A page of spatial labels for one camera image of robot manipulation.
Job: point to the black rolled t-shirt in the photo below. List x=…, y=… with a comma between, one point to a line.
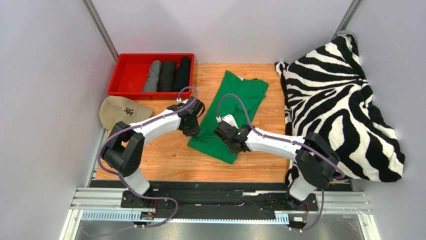
x=182, y=76

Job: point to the right aluminium frame post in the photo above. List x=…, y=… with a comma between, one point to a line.
x=348, y=16

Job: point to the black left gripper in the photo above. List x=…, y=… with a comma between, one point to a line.
x=195, y=130

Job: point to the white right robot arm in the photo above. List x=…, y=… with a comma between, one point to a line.
x=316, y=160

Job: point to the left aluminium frame post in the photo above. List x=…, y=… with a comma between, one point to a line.
x=101, y=29

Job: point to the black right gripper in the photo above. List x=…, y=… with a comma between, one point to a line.
x=225, y=136

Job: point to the green t-shirt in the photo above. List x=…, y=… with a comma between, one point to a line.
x=251, y=92

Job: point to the beige baseball cap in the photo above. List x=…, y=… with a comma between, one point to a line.
x=116, y=109

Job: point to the dark grey rolled t-shirt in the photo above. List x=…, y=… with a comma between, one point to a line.
x=167, y=76

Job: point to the red plastic bin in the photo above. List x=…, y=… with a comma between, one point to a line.
x=131, y=72

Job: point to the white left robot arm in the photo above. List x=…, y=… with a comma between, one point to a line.
x=123, y=149

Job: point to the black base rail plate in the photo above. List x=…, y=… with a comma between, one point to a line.
x=219, y=200

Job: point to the aluminium frame post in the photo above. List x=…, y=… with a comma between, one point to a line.
x=101, y=29
x=348, y=16

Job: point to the zebra print blanket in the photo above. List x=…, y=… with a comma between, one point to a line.
x=326, y=92

